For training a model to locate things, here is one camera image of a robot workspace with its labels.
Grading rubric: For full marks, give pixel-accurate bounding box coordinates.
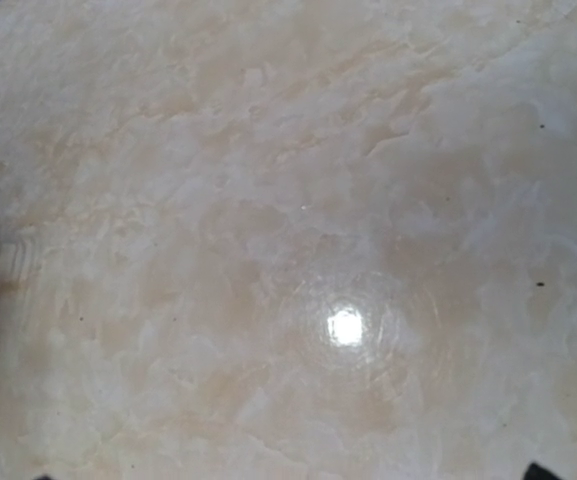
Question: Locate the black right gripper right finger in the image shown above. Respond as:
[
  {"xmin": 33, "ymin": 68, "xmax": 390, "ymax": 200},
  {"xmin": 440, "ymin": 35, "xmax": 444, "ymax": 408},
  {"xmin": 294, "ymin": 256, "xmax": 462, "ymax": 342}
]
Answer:
[{"xmin": 524, "ymin": 462, "xmax": 561, "ymax": 480}]

